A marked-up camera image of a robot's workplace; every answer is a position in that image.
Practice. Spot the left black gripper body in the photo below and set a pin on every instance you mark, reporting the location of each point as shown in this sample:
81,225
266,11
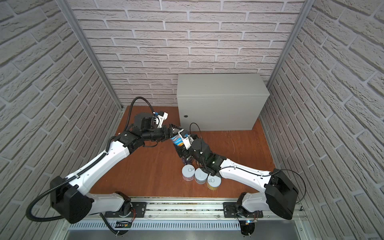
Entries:
169,132

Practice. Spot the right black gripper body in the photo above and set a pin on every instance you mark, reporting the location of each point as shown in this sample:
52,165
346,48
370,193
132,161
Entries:
188,153

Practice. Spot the blue label soup can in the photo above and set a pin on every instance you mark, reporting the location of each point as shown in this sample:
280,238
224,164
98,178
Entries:
176,140

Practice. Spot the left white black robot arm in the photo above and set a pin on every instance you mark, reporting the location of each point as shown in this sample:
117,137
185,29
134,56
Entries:
72,198

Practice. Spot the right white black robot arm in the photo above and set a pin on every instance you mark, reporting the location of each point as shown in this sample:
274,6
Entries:
276,192

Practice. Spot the white lid purple can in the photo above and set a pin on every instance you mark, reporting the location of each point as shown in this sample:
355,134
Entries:
188,172

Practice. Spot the silver top centre can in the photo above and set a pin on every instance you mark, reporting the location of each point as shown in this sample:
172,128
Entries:
200,176

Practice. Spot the yellow label pull-tab can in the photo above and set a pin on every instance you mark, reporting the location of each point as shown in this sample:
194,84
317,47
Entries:
213,182

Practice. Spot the grey metal cabinet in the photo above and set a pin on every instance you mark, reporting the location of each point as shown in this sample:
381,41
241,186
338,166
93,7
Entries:
220,102

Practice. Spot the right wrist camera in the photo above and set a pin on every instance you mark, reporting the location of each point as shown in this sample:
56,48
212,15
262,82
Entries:
186,138

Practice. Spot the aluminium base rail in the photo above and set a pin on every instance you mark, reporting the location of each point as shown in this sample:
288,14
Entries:
183,209

